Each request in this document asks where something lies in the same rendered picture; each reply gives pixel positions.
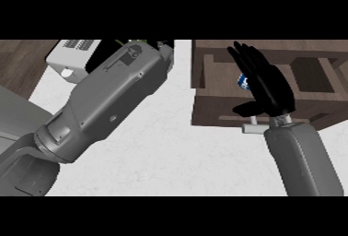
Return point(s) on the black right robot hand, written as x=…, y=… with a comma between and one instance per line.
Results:
x=267, y=83

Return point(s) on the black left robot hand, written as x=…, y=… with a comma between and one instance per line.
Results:
x=104, y=53

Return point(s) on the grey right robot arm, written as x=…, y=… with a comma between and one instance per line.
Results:
x=304, y=159

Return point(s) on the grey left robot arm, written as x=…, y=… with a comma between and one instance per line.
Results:
x=108, y=101

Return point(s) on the blue can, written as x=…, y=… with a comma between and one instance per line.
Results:
x=242, y=81

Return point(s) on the brown wooden drawer front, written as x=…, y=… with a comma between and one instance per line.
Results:
x=213, y=110

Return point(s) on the white boxy appliance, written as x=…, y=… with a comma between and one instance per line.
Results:
x=68, y=60

